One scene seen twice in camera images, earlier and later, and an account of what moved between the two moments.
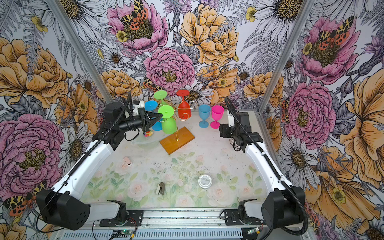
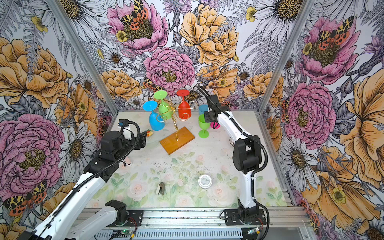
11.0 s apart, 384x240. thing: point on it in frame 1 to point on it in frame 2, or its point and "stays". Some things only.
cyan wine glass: (150, 105) stays
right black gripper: (223, 130) to (207, 118)
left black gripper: (147, 120) to (141, 142)
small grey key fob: (160, 189) stays
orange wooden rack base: (174, 141) stays
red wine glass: (184, 110) stays
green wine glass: (169, 125) to (203, 125)
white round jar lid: (205, 181) stays
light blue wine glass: (204, 112) stays
